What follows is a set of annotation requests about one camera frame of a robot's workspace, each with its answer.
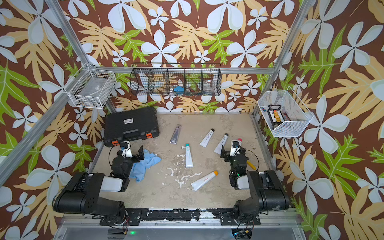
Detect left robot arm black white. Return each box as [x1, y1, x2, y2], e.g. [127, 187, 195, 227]
[52, 147, 145, 227]

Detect white wire basket left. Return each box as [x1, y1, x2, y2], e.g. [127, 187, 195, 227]
[65, 64, 117, 109]

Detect white wire basket right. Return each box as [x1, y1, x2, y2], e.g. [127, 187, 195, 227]
[258, 87, 314, 138]

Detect white tube orange cap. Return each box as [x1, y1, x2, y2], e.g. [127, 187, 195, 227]
[191, 171, 219, 191]

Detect black box yellow items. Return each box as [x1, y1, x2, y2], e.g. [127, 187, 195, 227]
[267, 105, 286, 128]

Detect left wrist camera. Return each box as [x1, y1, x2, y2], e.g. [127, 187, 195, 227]
[120, 141, 133, 158]

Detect white wire basket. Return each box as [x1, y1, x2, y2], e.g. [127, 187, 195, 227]
[258, 87, 314, 138]
[65, 64, 117, 109]

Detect black wire basket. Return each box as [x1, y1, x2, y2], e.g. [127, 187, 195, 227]
[129, 63, 223, 97]

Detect white tube grey cap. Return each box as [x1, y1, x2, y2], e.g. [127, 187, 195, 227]
[214, 133, 229, 155]

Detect silver purple toothpaste tube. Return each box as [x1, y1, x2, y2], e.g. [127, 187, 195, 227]
[170, 124, 182, 145]

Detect yellow handle screwdriver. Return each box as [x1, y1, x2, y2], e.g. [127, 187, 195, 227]
[247, 161, 257, 170]

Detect black tool case orange latches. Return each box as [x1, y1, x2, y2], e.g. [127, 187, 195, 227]
[103, 107, 160, 148]

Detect white tube black cap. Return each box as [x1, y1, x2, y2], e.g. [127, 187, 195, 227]
[200, 129, 215, 148]

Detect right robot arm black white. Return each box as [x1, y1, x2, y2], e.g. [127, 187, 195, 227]
[220, 141, 290, 226]

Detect blue object in basket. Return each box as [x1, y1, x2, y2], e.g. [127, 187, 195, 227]
[174, 86, 185, 95]

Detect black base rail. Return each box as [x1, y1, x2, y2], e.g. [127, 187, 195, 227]
[100, 207, 261, 227]

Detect white tube teal cap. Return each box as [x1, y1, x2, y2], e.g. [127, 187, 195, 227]
[185, 144, 194, 168]

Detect blue microfiber cloth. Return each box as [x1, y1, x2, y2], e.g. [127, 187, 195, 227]
[129, 149, 162, 183]

